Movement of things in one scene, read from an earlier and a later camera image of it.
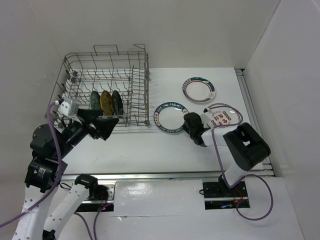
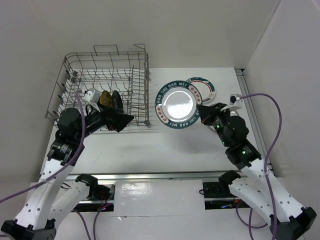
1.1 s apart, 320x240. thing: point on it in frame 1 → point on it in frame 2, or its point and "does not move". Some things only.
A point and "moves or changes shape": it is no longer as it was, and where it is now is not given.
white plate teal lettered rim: [169, 117] moves or changes shape
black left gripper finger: [89, 115] → [112, 112]
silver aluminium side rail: [264, 168] does not move
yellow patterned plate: [106, 103] does not move
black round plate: [117, 104] does not move
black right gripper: [185, 127] → [218, 106]
